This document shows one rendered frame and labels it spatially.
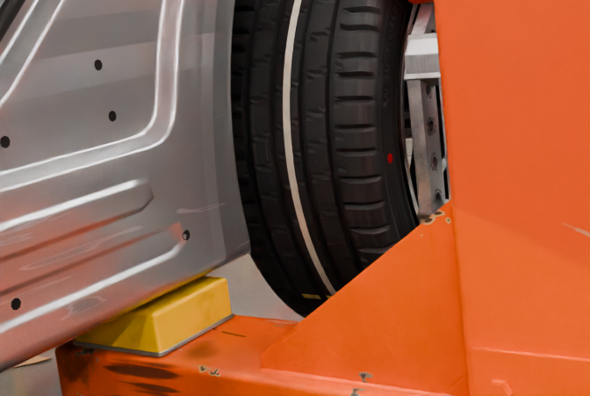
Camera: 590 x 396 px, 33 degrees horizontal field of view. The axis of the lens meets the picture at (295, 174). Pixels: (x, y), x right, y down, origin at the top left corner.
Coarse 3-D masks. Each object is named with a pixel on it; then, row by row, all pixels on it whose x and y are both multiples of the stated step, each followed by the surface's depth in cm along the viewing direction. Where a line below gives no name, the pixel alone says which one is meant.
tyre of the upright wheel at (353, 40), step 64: (256, 0) 128; (320, 0) 122; (384, 0) 118; (256, 64) 125; (320, 64) 119; (384, 64) 118; (256, 128) 124; (320, 128) 119; (384, 128) 118; (256, 192) 128; (320, 192) 121; (384, 192) 118; (256, 256) 133; (320, 256) 127
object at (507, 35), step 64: (448, 0) 78; (512, 0) 75; (576, 0) 73; (448, 64) 79; (512, 64) 76; (576, 64) 74; (448, 128) 81; (512, 128) 78; (576, 128) 75; (512, 192) 79; (576, 192) 76; (512, 256) 80; (576, 256) 77; (512, 320) 81; (576, 320) 78; (512, 384) 82; (576, 384) 79
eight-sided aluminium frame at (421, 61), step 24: (432, 24) 120; (408, 48) 118; (432, 48) 116; (408, 72) 117; (432, 72) 116; (408, 96) 118; (432, 96) 120; (432, 120) 120; (432, 144) 120; (432, 168) 120; (432, 192) 120
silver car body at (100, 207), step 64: (0, 0) 304; (64, 0) 98; (128, 0) 105; (192, 0) 110; (0, 64) 94; (64, 64) 98; (128, 64) 106; (192, 64) 110; (0, 128) 91; (64, 128) 98; (128, 128) 106; (192, 128) 111; (0, 192) 88; (64, 192) 95; (128, 192) 101; (192, 192) 111; (0, 256) 88; (64, 256) 95; (128, 256) 103; (192, 256) 111; (0, 320) 89; (64, 320) 95
